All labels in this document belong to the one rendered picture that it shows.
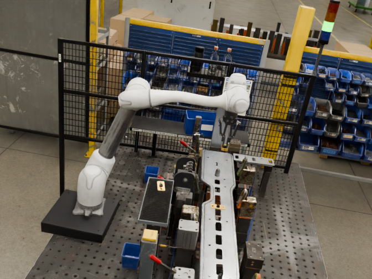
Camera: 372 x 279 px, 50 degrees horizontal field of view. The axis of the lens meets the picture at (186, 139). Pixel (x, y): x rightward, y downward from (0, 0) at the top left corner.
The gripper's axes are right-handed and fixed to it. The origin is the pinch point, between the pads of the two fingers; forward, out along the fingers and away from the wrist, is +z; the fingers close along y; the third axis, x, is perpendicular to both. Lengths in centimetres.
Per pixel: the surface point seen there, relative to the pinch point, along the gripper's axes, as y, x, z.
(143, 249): -32, -79, 20
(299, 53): 46, 83, -39
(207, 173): -6.6, 9.7, 29.3
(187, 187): -17.7, -24.3, 20.3
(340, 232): 132, 108, 129
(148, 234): -31, -75, 14
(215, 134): -5, 49, 19
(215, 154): -2.5, 36.4, 29.3
